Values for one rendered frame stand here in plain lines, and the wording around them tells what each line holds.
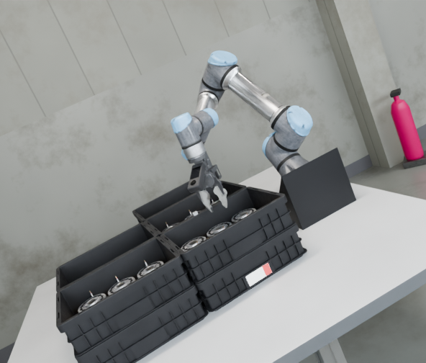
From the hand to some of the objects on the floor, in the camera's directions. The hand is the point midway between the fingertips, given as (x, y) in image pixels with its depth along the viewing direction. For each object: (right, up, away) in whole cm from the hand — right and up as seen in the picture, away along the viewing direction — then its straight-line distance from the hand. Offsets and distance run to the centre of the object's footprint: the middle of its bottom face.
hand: (217, 207), depth 150 cm
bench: (+16, -88, +42) cm, 99 cm away
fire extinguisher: (+175, +26, +208) cm, 273 cm away
